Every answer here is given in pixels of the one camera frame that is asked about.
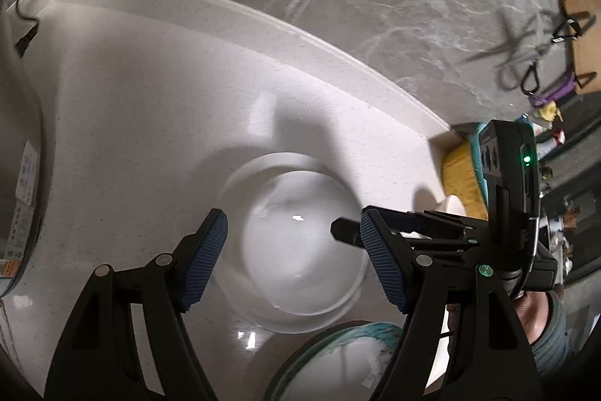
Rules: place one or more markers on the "white spray bottle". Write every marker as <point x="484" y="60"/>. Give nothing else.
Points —
<point x="544" y="148"/>

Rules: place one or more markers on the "wooden cutting board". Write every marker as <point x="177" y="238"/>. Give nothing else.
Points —
<point x="586" y="50"/>

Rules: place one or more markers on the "teal floral plate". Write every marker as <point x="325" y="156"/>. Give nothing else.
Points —
<point x="345" y="362"/>

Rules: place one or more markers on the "person's right hand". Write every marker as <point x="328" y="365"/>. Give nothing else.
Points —
<point x="533" y="312"/>

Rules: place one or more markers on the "purple peeler tool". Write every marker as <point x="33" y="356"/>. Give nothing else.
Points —
<point x="562" y="87"/>

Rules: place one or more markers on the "stainless steel rice cooker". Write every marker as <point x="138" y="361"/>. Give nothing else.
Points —
<point x="21" y="158"/>

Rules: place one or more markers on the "large white bowl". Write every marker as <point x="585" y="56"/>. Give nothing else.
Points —
<point x="280" y="267"/>

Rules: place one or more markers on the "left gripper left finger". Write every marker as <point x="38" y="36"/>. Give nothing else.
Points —
<point x="207" y="247"/>

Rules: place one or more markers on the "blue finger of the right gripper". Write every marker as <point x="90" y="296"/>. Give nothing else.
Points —
<point x="347" y="231"/>
<point x="430" y="223"/>

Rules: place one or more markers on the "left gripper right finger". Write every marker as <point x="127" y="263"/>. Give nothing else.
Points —
<point x="391" y="255"/>

